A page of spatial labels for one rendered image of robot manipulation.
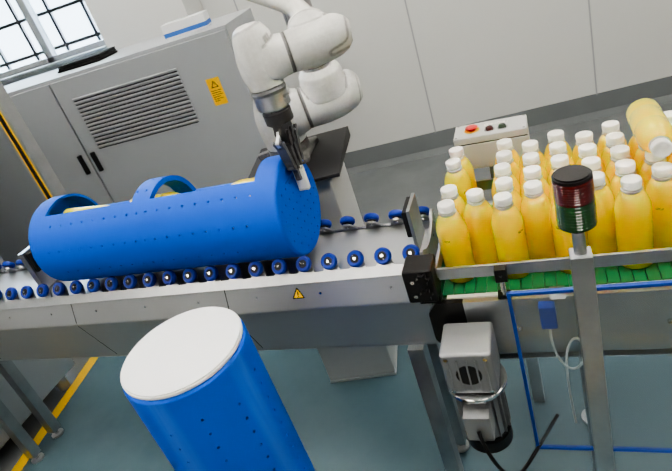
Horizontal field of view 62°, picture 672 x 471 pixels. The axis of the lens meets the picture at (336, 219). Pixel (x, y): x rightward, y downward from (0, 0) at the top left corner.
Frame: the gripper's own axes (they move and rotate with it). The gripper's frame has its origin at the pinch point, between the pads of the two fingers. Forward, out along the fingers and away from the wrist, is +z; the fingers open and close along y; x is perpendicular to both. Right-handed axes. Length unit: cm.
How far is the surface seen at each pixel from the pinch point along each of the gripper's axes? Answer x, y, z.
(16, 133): 119, 28, -25
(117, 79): 145, 124, -19
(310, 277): 1.1, -13.5, 23.5
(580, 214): -66, -41, -3
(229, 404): 4, -59, 21
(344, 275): -8.9, -13.6, 23.8
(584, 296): -66, -40, 15
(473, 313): -42, -25, 30
